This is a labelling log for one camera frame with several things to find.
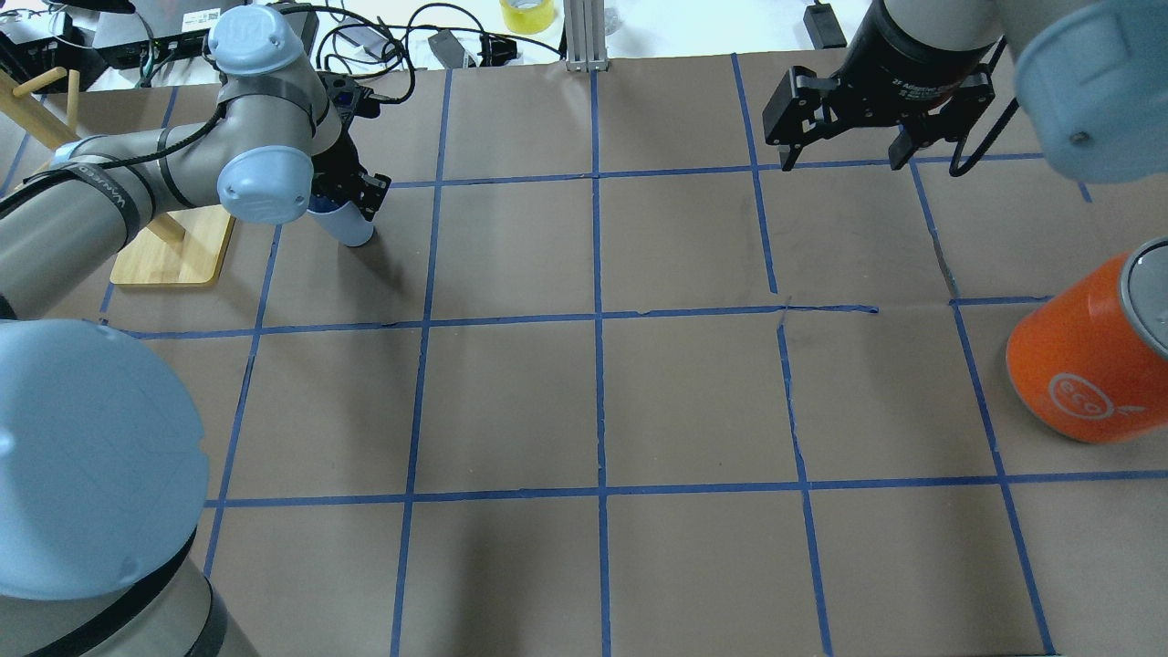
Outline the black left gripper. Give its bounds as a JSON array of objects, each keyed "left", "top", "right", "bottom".
[{"left": 310, "top": 78, "right": 391, "bottom": 220}]

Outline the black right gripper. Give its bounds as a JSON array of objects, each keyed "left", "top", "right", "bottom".
[{"left": 763, "top": 1, "right": 1004, "bottom": 170}]

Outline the light blue plastic cup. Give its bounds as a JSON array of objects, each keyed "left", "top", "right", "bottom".
[{"left": 308, "top": 196, "right": 375, "bottom": 248}]

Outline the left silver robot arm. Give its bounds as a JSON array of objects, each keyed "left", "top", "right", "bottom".
[{"left": 1, "top": 5, "right": 391, "bottom": 656}]

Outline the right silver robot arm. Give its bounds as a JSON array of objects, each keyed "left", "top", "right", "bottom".
[{"left": 762, "top": 1, "right": 1167, "bottom": 184}]

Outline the wooden cup stand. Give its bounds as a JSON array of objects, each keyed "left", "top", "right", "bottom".
[{"left": 0, "top": 65, "right": 236, "bottom": 288}]

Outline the yellow tape roll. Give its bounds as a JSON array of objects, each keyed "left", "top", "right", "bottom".
[{"left": 499, "top": 0, "right": 558, "bottom": 35}]

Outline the orange bin with grey lid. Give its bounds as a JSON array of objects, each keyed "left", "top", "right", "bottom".
[{"left": 1006, "top": 237, "right": 1167, "bottom": 444}]

